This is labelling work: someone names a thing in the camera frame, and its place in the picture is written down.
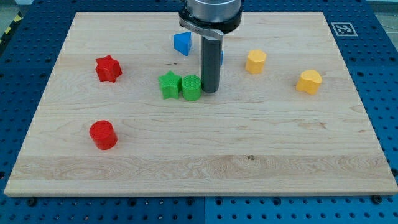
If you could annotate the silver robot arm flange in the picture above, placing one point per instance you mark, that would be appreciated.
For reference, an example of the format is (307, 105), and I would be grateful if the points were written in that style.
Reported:
(211, 19)

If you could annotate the green cylinder block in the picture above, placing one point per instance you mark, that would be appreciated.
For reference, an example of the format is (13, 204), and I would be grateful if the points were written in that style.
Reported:
(191, 87)

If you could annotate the green star block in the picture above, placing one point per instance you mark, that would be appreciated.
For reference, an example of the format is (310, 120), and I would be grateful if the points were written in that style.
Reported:
(170, 85)

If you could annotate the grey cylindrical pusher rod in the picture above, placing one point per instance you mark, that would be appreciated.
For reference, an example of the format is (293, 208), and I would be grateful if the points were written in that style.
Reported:
(210, 64)

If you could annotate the blue triangular block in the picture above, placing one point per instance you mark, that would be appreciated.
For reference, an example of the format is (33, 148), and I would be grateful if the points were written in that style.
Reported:
(183, 42)

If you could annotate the yellow hexagon block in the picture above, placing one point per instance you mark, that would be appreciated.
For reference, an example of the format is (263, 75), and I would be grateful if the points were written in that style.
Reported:
(255, 61)

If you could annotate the light wooden board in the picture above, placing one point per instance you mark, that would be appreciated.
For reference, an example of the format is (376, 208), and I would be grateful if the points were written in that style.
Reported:
(257, 135)

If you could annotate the red cylinder block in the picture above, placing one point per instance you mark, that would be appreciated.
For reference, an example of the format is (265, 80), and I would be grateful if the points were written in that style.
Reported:
(103, 135)

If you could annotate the red star block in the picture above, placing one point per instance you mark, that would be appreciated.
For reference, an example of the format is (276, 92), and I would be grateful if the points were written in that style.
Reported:
(108, 69)

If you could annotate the yellow heart block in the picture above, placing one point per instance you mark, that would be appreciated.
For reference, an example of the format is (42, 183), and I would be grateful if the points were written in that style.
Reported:
(309, 82)

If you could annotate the white fiducial marker tag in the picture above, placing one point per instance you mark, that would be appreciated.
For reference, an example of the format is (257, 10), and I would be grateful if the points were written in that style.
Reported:
(344, 29)

